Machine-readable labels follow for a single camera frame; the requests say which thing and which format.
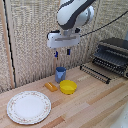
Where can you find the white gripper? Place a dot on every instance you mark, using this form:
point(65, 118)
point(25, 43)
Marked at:
point(63, 40)

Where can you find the yellow bowl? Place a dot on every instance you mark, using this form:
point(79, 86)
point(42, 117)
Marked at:
point(68, 86)

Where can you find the blue cup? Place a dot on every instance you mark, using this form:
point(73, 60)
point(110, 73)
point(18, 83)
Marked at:
point(60, 74)

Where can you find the black toaster oven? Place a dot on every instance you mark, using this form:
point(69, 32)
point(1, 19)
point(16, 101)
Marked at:
point(113, 55)

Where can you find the white patterned plate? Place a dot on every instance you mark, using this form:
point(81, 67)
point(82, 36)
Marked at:
point(29, 107)

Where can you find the wooden vertical post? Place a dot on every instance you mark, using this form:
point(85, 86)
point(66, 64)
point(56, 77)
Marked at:
point(7, 46)

